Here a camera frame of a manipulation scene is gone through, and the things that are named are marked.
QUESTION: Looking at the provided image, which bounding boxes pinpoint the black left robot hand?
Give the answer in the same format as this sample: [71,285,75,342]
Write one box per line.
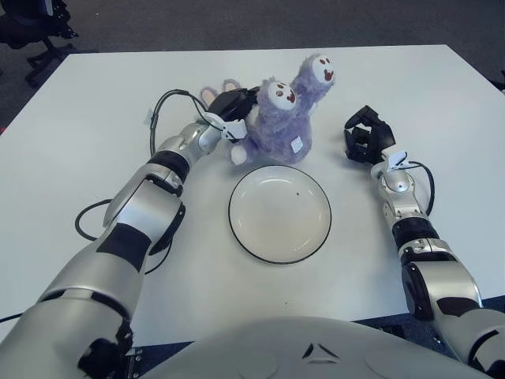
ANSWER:
[208,88,260,122]

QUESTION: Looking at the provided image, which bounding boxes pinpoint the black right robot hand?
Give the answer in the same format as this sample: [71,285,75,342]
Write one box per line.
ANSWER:
[342,105,397,163]

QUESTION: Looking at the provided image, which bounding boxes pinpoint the purple plush bunny doll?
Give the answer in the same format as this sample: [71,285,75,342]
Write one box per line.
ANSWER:
[199,53,339,166]

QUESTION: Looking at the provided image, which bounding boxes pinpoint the white plate with black rim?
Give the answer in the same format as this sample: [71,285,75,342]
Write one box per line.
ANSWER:
[227,164,331,265]

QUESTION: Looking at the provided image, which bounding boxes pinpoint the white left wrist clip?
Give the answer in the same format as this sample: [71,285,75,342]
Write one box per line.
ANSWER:
[203,112,249,141]

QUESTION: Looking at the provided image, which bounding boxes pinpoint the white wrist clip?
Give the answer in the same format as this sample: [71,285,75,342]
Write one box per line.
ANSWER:
[203,112,249,141]
[384,150,410,171]

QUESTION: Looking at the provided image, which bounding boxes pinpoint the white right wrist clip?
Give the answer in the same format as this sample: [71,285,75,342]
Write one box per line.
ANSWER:
[384,150,410,171]

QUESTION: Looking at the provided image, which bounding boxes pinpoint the black office chair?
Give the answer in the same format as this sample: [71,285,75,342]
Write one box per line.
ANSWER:
[0,0,80,82]

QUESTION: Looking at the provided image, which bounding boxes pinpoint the grey robot torso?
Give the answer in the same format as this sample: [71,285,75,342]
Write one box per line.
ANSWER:
[129,315,490,379]

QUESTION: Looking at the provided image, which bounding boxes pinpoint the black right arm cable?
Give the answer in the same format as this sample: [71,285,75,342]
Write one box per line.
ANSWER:
[408,160,435,216]

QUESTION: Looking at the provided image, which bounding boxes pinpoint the small metal bracket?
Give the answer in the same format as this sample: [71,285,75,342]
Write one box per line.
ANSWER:
[125,346,145,376]

